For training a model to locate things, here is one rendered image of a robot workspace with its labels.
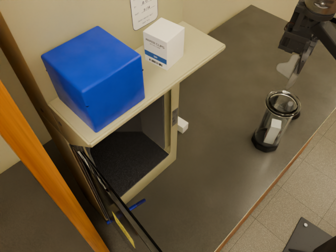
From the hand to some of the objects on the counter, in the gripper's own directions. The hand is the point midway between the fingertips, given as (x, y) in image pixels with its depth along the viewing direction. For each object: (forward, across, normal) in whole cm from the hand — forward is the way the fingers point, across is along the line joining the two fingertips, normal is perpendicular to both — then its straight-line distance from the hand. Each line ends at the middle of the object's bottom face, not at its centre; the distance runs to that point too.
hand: (295, 74), depth 83 cm
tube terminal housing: (+36, +35, -40) cm, 64 cm away
